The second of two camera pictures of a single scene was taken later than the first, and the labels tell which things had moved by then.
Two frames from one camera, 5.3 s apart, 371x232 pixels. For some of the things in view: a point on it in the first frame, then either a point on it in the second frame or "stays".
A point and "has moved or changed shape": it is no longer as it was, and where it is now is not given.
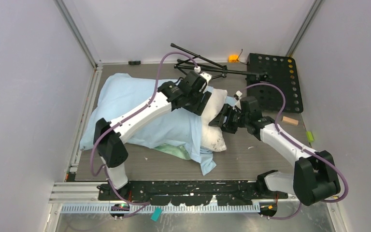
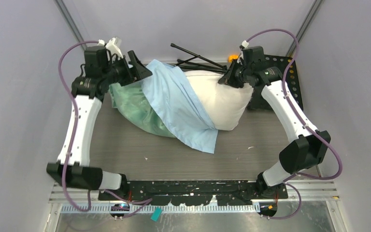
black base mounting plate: x=191 y=192 stays
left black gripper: x=197 y=107 -> x=142 y=72
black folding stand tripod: x=203 y=63 stays
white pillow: x=212 y=138 has moved or changed shape
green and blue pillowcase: x=178 y=133 has moved or changed shape
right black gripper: x=227 y=110 -> x=227 y=79
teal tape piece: x=156 y=213 stays
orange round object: x=232 y=58 stays
